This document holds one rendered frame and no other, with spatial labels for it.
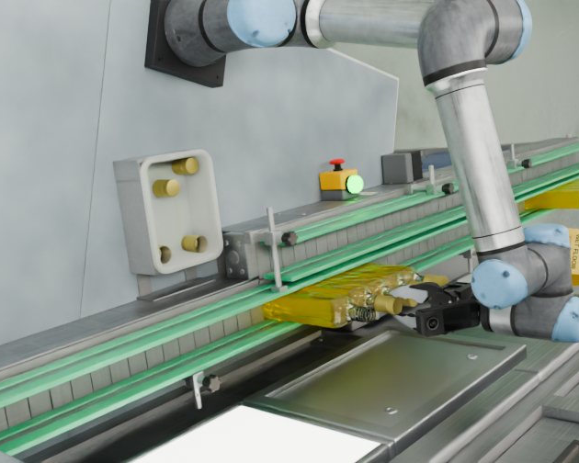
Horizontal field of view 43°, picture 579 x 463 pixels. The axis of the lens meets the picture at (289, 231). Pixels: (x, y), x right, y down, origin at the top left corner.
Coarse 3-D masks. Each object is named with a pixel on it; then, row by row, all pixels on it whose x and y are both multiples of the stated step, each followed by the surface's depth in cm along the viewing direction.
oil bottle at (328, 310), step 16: (272, 304) 151; (288, 304) 148; (304, 304) 145; (320, 304) 142; (336, 304) 140; (352, 304) 141; (288, 320) 149; (304, 320) 146; (320, 320) 143; (336, 320) 140
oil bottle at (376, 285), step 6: (336, 276) 158; (342, 276) 157; (348, 276) 157; (354, 276) 156; (348, 282) 152; (354, 282) 151; (360, 282) 150; (366, 282) 150; (372, 282) 149; (378, 282) 149; (384, 282) 150; (372, 288) 148; (378, 288) 148; (372, 294) 148; (378, 294) 148
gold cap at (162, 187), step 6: (156, 180) 145; (162, 180) 144; (168, 180) 143; (174, 180) 143; (156, 186) 144; (162, 186) 143; (168, 186) 142; (174, 186) 143; (156, 192) 145; (162, 192) 143; (168, 192) 142; (174, 192) 143
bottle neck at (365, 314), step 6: (354, 306) 140; (360, 306) 139; (348, 312) 139; (354, 312) 138; (360, 312) 137; (366, 312) 137; (372, 312) 138; (348, 318) 140; (354, 318) 139; (360, 318) 138; (366, 318) 137; (372, 318) 138
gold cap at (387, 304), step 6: (378, 300) 141; (384, 300) 140; (390, 300) 140; (396, 300) 140; (378, 306) 141; (384, 306) 140; (390, 306) 139; (396, 306) 140; (402, 306) 141; (384, 312) 142; (390, 312) 140; (396, 312) 140
